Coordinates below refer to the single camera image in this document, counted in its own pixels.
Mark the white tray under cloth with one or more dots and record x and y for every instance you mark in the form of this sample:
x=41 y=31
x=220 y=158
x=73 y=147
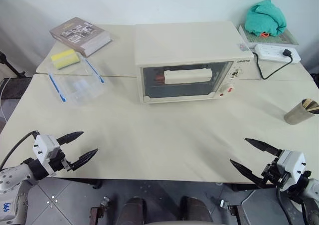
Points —
x=289 y=38

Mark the black power plug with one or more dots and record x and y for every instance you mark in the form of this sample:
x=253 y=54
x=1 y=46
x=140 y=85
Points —
x=286 y=52

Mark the steel cylindrical cup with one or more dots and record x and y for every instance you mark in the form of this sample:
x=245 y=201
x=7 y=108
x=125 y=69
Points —
x=299 y=115

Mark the clear box with blue clips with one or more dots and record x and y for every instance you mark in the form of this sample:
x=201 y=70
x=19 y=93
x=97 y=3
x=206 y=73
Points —
x=79 y=85

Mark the white oven timer knob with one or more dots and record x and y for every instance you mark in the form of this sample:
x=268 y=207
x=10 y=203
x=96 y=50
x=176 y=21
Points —
x=228 y=88

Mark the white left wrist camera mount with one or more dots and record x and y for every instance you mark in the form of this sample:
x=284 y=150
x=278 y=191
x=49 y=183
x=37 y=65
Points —
x=43 y=145

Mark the thick brown book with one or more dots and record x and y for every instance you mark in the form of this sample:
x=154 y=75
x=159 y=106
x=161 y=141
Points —
x=77 y=34

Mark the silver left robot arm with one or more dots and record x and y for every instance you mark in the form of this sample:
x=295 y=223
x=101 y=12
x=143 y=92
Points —
x=10 y=177

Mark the dark rounded shape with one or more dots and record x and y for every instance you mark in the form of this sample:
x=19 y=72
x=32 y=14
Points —
x=132 y=211
x=195 y=210

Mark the red food in oven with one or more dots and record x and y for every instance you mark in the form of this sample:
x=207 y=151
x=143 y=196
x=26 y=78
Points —
x=159 y=77

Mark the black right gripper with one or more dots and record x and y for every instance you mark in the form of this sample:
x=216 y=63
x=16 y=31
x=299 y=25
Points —
x=272 y=172

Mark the black metal stand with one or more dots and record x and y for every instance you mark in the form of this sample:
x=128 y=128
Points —
x=10 y=66

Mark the yellow white sponge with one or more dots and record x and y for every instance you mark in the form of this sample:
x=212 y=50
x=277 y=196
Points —
x=64 y=59

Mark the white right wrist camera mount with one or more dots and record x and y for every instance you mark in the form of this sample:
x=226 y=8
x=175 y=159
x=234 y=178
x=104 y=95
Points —
x=291 y=162

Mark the cream toaster oven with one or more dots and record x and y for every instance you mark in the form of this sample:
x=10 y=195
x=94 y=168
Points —
x=184 y=43

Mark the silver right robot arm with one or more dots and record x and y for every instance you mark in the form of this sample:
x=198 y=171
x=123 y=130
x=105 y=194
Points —
x=312 y=192

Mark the wooden chopsticks bundle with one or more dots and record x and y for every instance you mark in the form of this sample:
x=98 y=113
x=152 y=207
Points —
x=311 y=106

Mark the table caster wheel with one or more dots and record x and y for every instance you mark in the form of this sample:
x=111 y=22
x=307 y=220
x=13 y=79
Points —
x=228 y=206
x=101 y=210

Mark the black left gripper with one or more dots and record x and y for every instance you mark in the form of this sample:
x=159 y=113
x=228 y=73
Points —
x=58 y=160

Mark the small oven temperature knob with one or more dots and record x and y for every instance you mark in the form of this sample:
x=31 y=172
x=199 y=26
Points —
x=236 y=74

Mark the green crumpled cloth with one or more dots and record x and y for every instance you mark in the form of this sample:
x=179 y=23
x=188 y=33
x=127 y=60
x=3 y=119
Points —
x=265 y=16

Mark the white power strip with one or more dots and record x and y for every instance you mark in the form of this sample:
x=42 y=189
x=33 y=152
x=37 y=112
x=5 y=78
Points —
x=271 y=53

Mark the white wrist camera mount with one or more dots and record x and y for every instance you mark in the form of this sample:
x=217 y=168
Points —
x=43 y=145
x=291 y=162

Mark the small orange object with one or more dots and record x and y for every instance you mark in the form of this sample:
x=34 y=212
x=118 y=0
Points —
x=265 y=34

